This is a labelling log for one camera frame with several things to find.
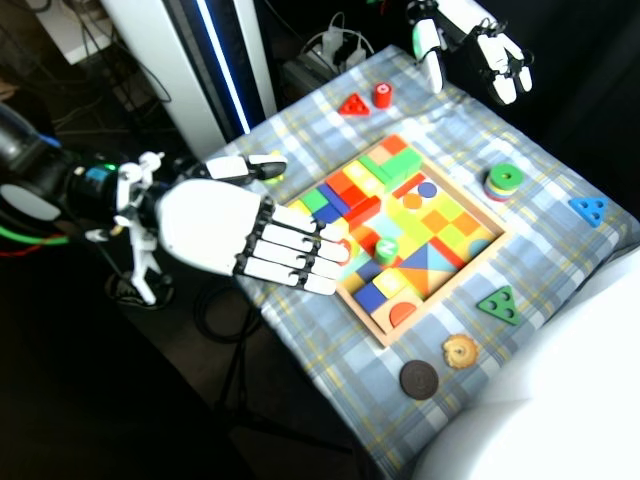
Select black sneaker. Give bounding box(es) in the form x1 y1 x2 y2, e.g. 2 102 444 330
104 272 176 307

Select white column with blue light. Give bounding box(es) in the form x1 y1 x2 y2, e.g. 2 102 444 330
99 0 279 159

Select yellow triangle block three holes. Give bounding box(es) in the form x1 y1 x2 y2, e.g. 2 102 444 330
262 148 287 187

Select red cylinder block with Q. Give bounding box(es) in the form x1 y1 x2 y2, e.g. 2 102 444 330
372 82 394 110

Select white power strip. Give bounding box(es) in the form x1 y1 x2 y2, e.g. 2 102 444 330
319 27 371 69

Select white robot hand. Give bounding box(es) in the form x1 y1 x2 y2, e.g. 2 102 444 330
407 0 534 106
156 153 352 297

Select grey box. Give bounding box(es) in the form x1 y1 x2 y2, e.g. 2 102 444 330
279 53 346 99

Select blue plaid cloth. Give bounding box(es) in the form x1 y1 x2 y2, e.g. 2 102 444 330
202 44 640 480

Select large bright white cover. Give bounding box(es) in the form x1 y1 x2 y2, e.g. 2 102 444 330
412 244 640 480

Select wooden tray with printed shapes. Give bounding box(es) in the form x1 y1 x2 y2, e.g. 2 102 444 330
272 133 509 350

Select white box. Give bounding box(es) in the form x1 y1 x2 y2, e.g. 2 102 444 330
32 0 114 66

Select dark brown toy cookie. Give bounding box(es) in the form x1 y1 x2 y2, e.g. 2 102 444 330
399 359 440 400

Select green triangle block three holes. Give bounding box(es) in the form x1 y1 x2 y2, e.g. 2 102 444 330
476 285 521 326

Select tan toy cookie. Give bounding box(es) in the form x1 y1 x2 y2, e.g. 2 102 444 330
441 333 480 370

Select blue triangle block three holes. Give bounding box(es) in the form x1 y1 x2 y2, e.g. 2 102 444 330
568 195 610 229

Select green wooden stacking ring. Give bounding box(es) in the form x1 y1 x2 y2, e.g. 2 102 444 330
488 163 524 195

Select red triangle block three holes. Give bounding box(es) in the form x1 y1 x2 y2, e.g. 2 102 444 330
338 92 372 117

